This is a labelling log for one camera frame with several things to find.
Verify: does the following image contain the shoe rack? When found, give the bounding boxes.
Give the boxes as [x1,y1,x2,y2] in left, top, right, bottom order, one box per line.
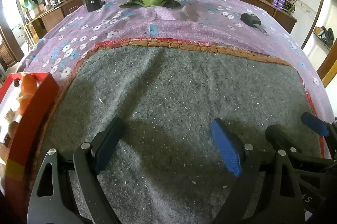
[313,26,335,48]

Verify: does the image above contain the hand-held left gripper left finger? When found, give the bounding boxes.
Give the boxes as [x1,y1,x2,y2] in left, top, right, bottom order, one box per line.
[26,116,125,224]

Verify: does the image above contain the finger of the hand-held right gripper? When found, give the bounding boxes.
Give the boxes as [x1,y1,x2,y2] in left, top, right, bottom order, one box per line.
[265,124,331,170]
[301,111,337,159]

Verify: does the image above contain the green plastic bag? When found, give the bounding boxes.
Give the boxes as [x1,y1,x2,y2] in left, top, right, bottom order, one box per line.
[21,0,43,11]

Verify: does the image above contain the red cardboard box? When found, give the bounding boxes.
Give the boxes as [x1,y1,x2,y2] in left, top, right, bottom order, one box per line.
[0,72,60,198]

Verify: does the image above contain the grey felt mat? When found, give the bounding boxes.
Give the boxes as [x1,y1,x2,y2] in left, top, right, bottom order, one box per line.
[32,38,332,224]

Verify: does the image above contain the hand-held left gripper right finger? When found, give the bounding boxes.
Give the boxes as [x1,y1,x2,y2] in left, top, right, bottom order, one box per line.
[211,118,314,224]

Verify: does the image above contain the black car key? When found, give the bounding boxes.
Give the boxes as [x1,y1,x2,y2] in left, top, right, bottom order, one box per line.
[240,12,267,35]

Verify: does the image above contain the purple floral tablecloth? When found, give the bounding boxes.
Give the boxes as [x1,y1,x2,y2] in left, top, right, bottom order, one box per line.
[22,0,336,124]

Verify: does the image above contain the orange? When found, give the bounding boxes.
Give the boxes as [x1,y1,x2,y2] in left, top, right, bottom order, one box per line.
[16,95,33,115]
[20,73,37,95]

